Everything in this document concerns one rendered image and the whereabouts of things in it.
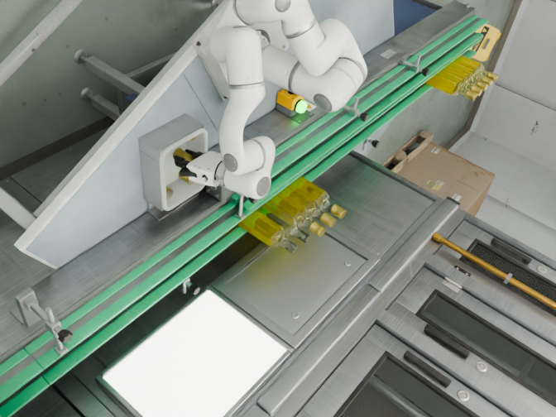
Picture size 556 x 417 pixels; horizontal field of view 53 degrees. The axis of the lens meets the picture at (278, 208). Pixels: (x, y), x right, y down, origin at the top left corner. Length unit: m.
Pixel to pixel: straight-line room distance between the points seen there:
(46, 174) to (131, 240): 0.67
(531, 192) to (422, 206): 5.50
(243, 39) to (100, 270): 0.72
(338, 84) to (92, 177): 0.67
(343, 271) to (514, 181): 5.99
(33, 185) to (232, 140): 1.06
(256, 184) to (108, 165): 0.40
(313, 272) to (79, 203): 0.76
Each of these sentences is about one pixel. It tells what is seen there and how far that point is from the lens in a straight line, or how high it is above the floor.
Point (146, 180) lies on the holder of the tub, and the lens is 1.62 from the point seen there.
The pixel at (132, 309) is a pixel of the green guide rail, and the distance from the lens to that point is 1.61.
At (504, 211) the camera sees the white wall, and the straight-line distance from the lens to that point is 7.20.
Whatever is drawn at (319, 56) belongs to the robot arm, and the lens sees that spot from 1.43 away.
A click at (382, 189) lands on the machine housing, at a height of 1.12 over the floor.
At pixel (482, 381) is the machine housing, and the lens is 1.79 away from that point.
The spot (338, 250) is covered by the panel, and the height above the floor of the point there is 1.19.
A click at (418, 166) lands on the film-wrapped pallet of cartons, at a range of 6.10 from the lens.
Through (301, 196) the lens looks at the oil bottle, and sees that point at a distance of 1.84.
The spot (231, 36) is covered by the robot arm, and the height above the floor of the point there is 0.95.
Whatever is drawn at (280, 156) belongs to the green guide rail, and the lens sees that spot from 1.82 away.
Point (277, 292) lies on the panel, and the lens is 1.76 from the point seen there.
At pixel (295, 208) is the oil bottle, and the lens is 1.80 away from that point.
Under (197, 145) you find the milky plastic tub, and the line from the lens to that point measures 1.63.
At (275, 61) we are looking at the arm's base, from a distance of 1.55.
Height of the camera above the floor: 1.73
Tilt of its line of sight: 24 degrees down
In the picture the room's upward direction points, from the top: 123 degrees clockwise
